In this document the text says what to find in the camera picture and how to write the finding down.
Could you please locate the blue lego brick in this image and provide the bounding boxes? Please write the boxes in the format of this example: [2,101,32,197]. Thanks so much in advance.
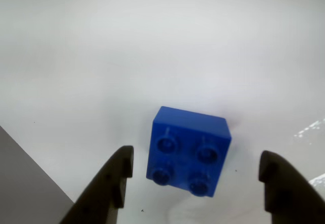
[146,106,233,198]

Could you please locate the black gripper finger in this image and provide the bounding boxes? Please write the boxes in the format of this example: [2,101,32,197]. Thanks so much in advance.
[258,149,325,224]
[59,145,134,224]

